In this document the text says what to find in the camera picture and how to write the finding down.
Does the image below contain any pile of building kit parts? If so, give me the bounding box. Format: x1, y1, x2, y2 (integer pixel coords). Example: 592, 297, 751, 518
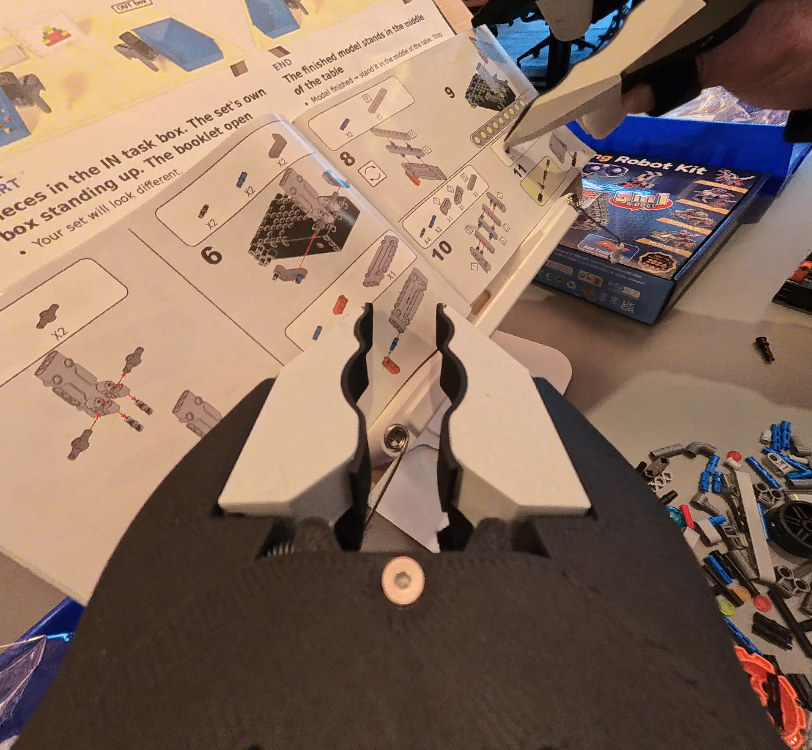
639, 418, 812, 677

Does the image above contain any instruction booklet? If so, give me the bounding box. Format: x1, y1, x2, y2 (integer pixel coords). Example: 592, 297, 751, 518
0, 0, 597, 605

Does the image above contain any clear plastic bag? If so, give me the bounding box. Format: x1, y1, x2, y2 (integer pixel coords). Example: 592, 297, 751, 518
0, 634, 64, 750
686, 86, 794, 129

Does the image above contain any robot kit box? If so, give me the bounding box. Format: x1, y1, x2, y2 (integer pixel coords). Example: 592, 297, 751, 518
533, 148, 770, 326

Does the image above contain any person's right hand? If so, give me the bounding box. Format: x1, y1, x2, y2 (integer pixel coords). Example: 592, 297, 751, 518
705, 0, 812, 112

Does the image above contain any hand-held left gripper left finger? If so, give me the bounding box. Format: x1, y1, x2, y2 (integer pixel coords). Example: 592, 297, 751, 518
219, 307, 373, 528

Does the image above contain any black base plate assembly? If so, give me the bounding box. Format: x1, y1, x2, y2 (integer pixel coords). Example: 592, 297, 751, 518
772, 253, 812, 315

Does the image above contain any orange gear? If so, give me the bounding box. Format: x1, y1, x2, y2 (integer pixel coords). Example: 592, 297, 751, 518
734, 646, 812, 750

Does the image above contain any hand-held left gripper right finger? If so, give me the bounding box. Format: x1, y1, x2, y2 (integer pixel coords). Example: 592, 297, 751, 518
438, 304, 593, 529

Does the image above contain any white book stand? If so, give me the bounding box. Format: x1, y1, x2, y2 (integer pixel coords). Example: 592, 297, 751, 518
406, 0, 600, 396

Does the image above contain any black spoked wheel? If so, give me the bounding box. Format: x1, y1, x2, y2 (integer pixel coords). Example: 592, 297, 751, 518
774, 497, 812, 561

